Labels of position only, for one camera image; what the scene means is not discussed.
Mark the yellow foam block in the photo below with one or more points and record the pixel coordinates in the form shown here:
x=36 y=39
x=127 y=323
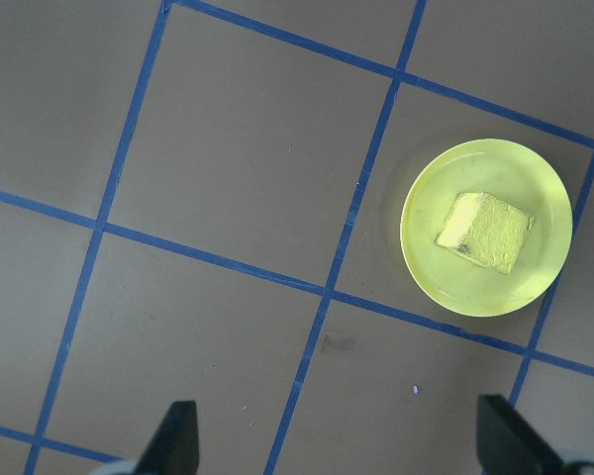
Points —
x=490 y=232

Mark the yellow plate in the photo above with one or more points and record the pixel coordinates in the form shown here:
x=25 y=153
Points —
x=435 y=277

